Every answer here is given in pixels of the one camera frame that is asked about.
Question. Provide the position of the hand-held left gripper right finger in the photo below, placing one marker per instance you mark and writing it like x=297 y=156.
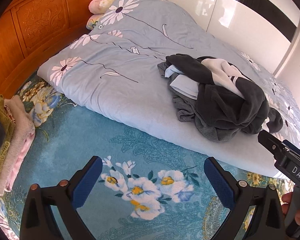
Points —
x=218 y=180

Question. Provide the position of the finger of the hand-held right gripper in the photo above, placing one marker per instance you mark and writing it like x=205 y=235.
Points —
x=293 y=147
x=271 y=143

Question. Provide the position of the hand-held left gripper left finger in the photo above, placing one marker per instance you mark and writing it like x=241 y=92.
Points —
x=87 y=180

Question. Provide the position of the dark grey fleece jacket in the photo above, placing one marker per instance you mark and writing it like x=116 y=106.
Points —
x=227 y=105

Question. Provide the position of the person's right hand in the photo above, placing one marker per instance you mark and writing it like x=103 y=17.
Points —
x=287 y=201

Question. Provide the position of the teal floral blanket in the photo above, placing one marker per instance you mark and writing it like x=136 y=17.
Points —
x=77 y=135

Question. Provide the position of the pink fluffy folded garment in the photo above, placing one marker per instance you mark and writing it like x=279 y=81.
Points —
x=17 y=142

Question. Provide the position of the blue daisy print duvet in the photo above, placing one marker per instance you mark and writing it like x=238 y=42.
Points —
x=115 y=87

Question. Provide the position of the light blue garment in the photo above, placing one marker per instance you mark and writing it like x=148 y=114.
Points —
x=185 y=85

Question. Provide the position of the white glossy wardrobe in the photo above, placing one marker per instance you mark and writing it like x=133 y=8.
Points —
x=227 y=17

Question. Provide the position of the pink floral pillow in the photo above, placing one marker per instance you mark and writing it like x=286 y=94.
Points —
x=92 y=21
x=100 y=3

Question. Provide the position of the carved wooden headboard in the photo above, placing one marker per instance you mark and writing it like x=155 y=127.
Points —
x=40 y=17

